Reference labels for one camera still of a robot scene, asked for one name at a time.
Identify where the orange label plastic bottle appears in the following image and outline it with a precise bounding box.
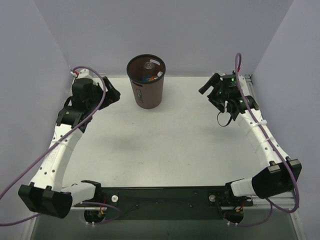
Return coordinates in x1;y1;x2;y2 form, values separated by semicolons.
145;75;158;82

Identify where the blue label plastic bottle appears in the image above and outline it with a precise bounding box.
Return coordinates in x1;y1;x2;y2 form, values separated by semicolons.
141;61;163;83

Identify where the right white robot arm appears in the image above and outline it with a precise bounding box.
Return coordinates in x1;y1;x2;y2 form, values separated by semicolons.
199;73;302;199

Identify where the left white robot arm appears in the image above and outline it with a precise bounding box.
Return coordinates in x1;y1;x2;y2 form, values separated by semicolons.
18;76;121;219

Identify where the brown plastic waste bin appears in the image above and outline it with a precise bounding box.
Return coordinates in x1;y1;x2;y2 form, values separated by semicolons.
126;54;166;109

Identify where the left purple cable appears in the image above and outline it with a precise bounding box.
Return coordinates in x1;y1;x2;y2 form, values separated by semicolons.
0;66;122;225

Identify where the purple cable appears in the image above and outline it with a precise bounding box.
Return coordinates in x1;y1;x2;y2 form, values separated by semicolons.
0;66;122;225
234;52;300;227

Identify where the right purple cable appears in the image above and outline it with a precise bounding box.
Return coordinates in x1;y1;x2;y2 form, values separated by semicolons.
234;52;300;227

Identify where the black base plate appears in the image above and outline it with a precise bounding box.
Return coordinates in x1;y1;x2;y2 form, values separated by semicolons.
83;186;253;226

